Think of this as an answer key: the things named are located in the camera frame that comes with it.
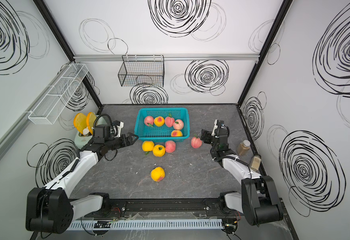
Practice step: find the yellow peach front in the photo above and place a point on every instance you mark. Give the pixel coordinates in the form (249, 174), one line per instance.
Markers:
(158, 174)

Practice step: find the black wire wall basket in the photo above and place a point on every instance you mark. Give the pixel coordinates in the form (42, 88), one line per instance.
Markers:
(142, 69)

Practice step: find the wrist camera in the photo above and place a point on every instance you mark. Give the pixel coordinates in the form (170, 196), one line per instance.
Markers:
(118, 126)
(218, 125)

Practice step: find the yellow toast slice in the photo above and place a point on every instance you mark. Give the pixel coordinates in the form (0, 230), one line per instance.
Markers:
(90, 119)
(80, 123)

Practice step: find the teal plastic basket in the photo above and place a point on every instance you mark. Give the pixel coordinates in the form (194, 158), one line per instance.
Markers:
(163, 133)

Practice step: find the mint green toaster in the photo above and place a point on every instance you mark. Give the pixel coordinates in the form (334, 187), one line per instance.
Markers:
(81, 140)

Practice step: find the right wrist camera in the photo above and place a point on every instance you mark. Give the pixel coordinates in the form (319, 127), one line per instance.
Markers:
(218, 125)

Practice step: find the white slotted cable duct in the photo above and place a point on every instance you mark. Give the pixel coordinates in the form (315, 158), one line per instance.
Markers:
(188, 224)

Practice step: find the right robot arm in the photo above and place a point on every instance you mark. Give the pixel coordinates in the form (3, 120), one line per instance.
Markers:
(258, 199)

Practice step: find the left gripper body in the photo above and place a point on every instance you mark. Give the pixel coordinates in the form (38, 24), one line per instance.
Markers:
(114, 143)

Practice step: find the small brown glass bottle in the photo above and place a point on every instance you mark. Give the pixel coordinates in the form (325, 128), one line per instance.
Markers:
(244, 147)

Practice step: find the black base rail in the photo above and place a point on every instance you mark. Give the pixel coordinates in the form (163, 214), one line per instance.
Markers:
(178, 205)

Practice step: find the pink peach front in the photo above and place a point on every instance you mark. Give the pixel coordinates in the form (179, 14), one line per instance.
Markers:
(178, 124)

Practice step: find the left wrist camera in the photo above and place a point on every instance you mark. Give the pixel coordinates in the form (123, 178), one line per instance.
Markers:
(118, 126)

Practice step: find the yellow toast slice right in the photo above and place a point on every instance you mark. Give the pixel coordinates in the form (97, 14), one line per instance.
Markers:
(90, 119)

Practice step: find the yellow toast slice left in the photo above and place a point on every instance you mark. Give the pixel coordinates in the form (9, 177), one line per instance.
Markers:
(80, 123)

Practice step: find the yellow peach with leaf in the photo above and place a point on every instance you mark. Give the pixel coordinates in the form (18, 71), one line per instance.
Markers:
(159, 151)

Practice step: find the pink peach with leaf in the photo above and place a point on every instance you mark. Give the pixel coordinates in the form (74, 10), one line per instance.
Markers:
(169, 121)

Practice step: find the pale beige glass bottle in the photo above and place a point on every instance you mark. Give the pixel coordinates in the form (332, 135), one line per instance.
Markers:
(255, 163)

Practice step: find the white wire wall shelf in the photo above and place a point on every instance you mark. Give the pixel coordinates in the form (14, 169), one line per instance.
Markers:
(58, 94)

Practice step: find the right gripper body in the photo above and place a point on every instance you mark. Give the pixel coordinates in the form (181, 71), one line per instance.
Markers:
(215, 147)

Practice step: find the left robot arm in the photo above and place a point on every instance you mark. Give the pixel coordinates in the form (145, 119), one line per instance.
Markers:
(50, 208)

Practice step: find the yellow peach red spot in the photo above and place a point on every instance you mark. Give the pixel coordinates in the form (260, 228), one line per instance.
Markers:
(159, 121)

